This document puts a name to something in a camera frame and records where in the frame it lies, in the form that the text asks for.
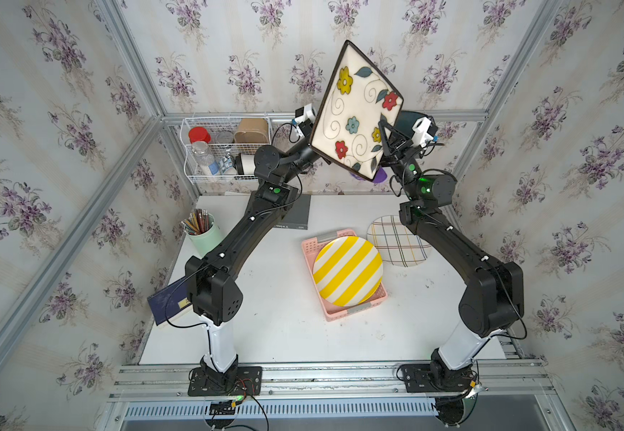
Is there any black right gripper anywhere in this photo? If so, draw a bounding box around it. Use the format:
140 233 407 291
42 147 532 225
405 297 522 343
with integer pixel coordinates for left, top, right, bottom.
378 125 427 206

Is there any purple cloth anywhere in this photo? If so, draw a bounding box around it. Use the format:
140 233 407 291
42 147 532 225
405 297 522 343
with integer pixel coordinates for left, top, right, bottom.
349 166 389 185

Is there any square floral plate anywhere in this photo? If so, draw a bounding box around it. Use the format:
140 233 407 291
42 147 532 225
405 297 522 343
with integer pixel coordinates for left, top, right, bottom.
308 41 404 181

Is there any round plaid plate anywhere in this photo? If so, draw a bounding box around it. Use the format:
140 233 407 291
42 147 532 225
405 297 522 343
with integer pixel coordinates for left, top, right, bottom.
366 215 432 268

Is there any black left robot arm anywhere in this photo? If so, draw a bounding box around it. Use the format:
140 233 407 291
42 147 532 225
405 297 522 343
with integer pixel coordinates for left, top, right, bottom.
185 138 319 380

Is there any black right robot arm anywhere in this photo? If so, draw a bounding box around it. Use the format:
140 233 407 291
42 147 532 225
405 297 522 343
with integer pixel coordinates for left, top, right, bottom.
378 116 524 387

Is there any teal plate in holder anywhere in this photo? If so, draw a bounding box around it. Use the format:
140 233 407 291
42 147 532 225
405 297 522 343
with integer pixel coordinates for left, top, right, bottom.
396 111 432 138

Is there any yellow striped round plate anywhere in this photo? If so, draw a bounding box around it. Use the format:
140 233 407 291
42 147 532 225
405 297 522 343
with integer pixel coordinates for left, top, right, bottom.
312 236 384 308

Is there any white black tumbler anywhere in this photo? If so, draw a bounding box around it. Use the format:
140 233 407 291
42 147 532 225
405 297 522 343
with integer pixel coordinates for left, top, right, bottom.
234 154 256 176

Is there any dark grey book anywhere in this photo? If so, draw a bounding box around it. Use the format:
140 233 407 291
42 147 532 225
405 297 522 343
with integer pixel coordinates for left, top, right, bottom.
244 192 312 231

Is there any pink plastic basket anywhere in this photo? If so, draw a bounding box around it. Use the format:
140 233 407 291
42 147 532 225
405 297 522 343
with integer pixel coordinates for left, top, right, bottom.
301 229 387 321

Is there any clear plastic bottle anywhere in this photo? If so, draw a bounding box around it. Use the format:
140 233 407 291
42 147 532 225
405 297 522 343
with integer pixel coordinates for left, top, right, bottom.
191 141 220 176

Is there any red lidded jar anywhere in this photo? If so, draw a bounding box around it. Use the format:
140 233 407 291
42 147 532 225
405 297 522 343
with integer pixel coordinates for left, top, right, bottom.
188 127 211 144

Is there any green pencil cup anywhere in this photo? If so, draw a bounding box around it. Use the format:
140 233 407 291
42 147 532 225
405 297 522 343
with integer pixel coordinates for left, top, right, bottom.
180 208 224 258

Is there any dark blue notebook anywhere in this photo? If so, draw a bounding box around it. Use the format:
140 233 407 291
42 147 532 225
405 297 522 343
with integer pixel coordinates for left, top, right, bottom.
148 278 192 327

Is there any small circuit board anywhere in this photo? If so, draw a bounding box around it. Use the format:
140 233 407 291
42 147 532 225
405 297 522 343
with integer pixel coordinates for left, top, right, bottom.
208 400 237 418

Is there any black mesh wall holder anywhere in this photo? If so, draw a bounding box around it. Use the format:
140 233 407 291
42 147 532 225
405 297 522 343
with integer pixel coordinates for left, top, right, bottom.
396 111 439 158

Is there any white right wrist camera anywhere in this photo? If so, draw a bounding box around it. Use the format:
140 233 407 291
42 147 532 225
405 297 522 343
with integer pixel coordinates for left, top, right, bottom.
412 117 439 148

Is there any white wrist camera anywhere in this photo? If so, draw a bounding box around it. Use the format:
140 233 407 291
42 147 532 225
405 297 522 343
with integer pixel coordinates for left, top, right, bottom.
292 103 317 138
412 117 439 148

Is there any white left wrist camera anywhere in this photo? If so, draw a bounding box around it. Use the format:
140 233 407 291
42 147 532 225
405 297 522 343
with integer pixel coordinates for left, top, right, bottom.
292 103 317 138

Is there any white wire wall basket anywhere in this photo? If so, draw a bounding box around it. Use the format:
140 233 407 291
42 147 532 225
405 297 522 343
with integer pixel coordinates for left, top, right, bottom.
177 113 274 184

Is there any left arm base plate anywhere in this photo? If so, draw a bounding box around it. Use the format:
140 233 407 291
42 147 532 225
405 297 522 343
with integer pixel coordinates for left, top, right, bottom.
187 365 263 397

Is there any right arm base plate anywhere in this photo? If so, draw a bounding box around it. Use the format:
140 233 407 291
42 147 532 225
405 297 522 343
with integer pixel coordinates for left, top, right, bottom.
396 362 477 393

